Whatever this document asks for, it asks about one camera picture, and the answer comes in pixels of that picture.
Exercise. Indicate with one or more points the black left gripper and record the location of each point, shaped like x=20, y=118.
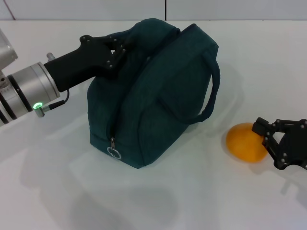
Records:
x=81, y=64

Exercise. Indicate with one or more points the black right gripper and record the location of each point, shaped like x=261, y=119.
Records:
x=296, y=148

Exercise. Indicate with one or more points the orange pear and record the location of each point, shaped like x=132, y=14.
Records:
x=244, y=143

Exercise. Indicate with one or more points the dark teal fabric bag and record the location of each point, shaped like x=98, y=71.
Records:
x=153, y=103

